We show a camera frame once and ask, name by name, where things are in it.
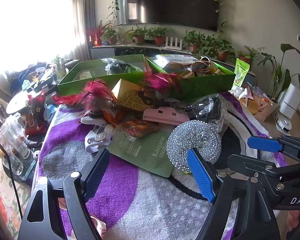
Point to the tall glass jar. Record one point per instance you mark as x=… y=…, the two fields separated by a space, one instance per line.
x=13 y=135

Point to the small drinking glass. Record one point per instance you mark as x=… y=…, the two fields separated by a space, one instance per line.
x=13 y=162

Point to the grey sofa with clothes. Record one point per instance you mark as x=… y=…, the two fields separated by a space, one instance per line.
x=2 y=82

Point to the clear pack of coloured pens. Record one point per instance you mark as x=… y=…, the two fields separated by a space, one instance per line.
x=177 y=58

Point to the wall television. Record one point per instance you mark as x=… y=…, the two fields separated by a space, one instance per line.
x=170 y=2

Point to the blue plastic bag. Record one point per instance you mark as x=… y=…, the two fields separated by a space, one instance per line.
x=50 y=111

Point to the white robot vacuum dock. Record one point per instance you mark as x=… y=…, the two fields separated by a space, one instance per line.
x=290 y=105

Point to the potted green plant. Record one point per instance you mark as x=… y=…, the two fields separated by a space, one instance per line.
x=247 y=55
x=110 y=33
x=138 y=35
x=193 y=42
x=160 y=37
x=222 y=51

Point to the yellow triangular box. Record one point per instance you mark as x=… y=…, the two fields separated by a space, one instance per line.
x=130 y=92

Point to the green standing snack pouch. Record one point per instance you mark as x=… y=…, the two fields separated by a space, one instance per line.
x=241 y=72

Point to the white paper origami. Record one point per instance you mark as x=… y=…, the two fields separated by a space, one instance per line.
x=241 y=92

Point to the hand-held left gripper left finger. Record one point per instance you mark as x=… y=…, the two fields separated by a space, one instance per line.
x=97 y=170

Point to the dark television cabinet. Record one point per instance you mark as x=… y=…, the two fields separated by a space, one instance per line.
x=102 y=52

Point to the small plant in glass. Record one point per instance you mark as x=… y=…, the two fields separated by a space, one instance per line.
x=58 y=66

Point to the tall broad-leaf plant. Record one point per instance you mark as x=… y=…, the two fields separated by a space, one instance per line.
x=280 y=77

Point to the white plastic clip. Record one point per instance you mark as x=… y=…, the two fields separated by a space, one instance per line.
x=97 y=140
x=92 y=120

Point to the green cardboard box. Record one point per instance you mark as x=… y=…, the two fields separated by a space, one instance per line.
x=205 y=87
x=70 y=86

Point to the clear plastic bag with items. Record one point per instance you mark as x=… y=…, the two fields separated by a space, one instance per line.
x=205 y=108

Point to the pink plastic clip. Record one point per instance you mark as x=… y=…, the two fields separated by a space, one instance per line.
x=162 y=116

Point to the green spout pouch white cap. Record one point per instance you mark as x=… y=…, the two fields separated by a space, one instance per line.
x=145 y=152

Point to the red feather toy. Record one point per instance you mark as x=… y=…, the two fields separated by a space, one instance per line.
x=160 y=78
x=95 y=92

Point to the orange snack packet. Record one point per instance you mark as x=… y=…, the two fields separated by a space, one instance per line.
x=112 y=116

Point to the round coffee table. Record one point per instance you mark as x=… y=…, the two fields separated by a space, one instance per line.
x=17 y=102

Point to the red gift bag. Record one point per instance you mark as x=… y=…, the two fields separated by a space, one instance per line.
x=36 y=115

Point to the red flower vase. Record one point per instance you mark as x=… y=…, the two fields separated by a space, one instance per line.
x=93 y=36

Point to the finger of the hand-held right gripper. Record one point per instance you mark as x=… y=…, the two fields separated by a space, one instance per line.
x=245 y=163
x=263 y=144

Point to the pink printed cloth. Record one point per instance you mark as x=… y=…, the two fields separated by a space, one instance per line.
x=100 y=226

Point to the clear bag of dark items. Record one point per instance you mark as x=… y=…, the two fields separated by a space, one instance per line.
x=120 y=66

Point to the person's right hand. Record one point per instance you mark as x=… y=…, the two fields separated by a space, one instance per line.
x=292 y=221

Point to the beige ribbon bundle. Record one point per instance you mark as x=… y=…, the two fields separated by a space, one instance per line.
x=201 y=65

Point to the purple grey blanket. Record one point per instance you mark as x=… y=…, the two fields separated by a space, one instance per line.
x=130 y=205

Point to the grey curtain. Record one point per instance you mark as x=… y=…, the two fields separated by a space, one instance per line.
x=82 y=20

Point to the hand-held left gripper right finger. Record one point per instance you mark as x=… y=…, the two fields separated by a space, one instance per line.
x=200 y=177

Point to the brown cardboard box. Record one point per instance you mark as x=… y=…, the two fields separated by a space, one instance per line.
x=258 y=110

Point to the white picket fence ornament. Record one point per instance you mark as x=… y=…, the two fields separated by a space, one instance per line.
x=172 y=43

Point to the brown snack packet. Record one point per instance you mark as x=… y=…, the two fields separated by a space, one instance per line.
x=140 y=128

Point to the hanging green vine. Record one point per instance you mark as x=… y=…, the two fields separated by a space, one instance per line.
x=113 y=2
x=218 y=2

